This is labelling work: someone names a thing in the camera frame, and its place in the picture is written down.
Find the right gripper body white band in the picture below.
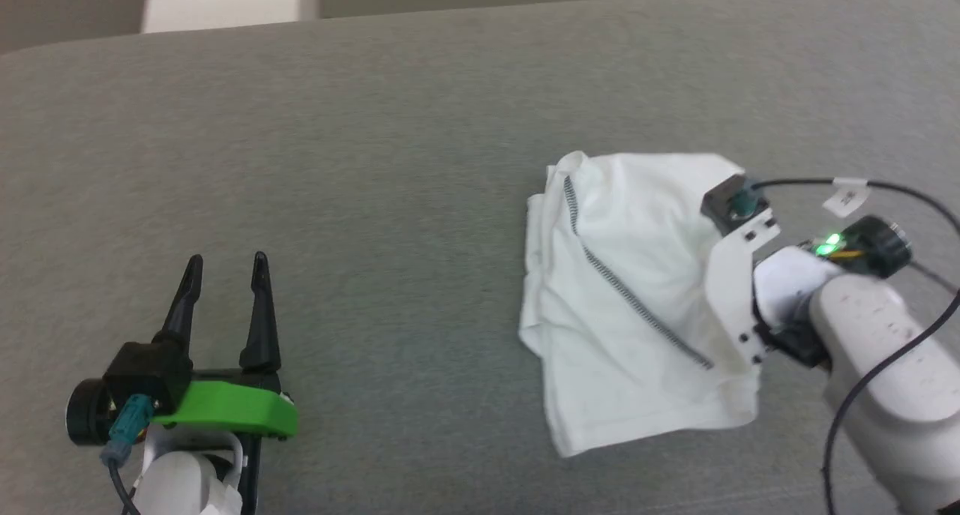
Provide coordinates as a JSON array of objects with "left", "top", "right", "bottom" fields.
[{"left": 704, "top": 208, "right": 914, "bottom": 371}]

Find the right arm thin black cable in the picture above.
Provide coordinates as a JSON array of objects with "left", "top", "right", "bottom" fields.
[{"left": 909, "top": 262, "right": 960, "bottom": 292}]

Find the white cable label tag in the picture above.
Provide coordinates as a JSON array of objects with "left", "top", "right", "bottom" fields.
[{"left": 822, "top": 176, "right": 870, "bottom": 218}]

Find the white t-shirt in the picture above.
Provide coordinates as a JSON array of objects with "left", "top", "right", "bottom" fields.
[{"left": 517, "top": 151, "right": 763, "bottom": 459}]

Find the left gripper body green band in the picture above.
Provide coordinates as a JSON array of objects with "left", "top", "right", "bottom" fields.
[{"left": 65, "top": 368, "right": 300, "bottom": 448}]

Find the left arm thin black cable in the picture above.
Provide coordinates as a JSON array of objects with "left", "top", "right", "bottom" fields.
[{"left": 107, "top": 459, "right": 143, "bottom": 515}]

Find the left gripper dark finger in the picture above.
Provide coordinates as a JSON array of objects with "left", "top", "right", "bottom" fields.
[
  {"left": 238, "top": 250, "right": 283, "bottom": 374},
  {"left": 153, "top": 253, "right": 205, "bottom": 351}
]

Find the grey fabric sofa seat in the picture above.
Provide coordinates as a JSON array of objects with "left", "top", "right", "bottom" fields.
[{"left": 0, "top": 0, "right": 960, "bottom": 515}]

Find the white rectangular box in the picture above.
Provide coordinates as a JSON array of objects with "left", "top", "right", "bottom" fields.
[{"left": 140, "top": 0, "right": 321, "bottom": 35}]

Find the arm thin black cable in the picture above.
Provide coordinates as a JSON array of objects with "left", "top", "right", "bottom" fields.
[
  {"left": 107, "top": 459, "right": 143, "bottom": 515},
  {"left": 909, "top": 262, "right": 960, "bottom": 292}
]

